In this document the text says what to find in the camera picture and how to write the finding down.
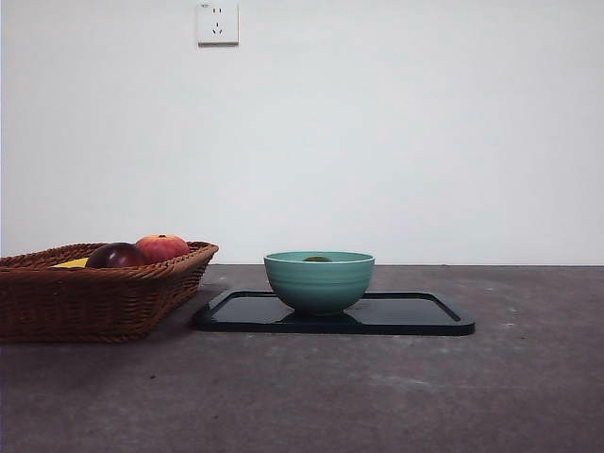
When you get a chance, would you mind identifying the teal ribbed bowl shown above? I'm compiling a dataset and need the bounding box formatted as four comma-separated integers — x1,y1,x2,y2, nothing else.
262,250,377,317

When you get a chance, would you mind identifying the black rectangular tray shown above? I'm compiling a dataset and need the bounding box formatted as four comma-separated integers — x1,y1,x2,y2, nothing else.
193,289,477,337

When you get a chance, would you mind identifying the red-orange apple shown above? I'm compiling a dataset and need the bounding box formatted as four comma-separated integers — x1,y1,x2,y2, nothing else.
136,233,191,265

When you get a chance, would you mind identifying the dark red apple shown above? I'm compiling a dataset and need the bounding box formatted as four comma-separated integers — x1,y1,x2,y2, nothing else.
84,242,149,270

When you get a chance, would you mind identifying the brown wicker basket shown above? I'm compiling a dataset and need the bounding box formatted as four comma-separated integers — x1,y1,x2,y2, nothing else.
0,241,220,344

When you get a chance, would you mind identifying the white wall socket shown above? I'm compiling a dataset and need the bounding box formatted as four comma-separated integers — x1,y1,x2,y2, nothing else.
197,2,240,47

